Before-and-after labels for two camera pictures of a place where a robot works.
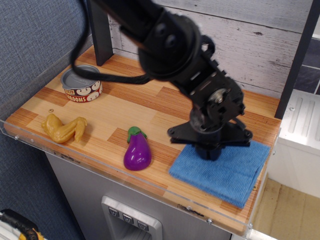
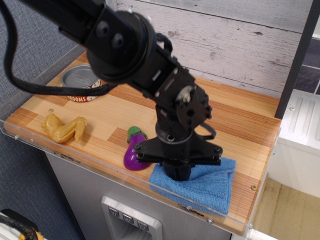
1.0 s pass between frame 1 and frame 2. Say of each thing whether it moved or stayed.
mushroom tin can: stayed
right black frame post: stayed
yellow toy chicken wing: stayed
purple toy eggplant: stayed
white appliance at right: stayed
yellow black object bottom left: stayed
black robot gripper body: moved
